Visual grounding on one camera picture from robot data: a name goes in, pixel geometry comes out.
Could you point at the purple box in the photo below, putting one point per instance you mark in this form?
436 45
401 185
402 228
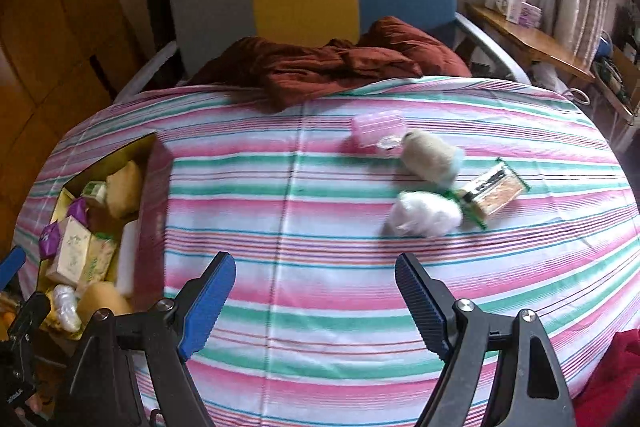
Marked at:
531 14

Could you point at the pink plastic box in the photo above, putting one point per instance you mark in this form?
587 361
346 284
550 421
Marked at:
375 129

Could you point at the blue container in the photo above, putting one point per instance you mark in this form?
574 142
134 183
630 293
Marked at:
605 44

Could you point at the cracker packet with yellow label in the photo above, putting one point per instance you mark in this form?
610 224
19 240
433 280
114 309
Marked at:
102 259

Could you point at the yellow sponge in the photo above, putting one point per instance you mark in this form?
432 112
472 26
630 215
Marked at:
105 302
125 192

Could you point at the wooden desk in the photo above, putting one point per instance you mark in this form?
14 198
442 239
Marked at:
535 39

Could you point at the red cloth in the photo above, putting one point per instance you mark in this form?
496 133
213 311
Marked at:
612 382

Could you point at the grey bed rail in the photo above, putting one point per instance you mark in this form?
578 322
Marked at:
492 52
145 72

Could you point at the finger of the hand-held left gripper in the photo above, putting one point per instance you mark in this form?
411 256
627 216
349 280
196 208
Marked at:
12 264

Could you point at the white plastic bag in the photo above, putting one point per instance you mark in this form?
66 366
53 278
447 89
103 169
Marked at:
425 214

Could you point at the white foam block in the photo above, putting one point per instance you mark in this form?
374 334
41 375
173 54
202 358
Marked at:
130 257

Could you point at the metal rack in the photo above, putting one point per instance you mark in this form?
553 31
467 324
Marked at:
617 87

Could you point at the green and white packet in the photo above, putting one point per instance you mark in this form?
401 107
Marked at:
95 193

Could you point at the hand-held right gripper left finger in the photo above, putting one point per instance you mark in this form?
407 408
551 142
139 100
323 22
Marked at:
207 307

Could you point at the rolled beige sock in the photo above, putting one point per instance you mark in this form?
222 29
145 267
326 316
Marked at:
427 154

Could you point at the maroon blanket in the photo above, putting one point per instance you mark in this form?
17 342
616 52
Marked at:
325 67

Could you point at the sesame bar packet green ends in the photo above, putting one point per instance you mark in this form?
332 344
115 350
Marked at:
492 194

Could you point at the beige tissue box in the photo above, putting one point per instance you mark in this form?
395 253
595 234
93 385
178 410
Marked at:
72 252

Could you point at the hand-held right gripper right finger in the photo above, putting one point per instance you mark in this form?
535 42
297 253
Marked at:
422 302

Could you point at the maroon cardboard box gold inside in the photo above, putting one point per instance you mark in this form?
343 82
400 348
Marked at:
155 207

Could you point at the clear plastic bag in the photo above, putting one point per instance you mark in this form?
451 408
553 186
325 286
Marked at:
65 312

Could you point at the striped bedsheet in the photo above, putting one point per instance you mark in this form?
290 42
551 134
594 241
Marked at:
325 207

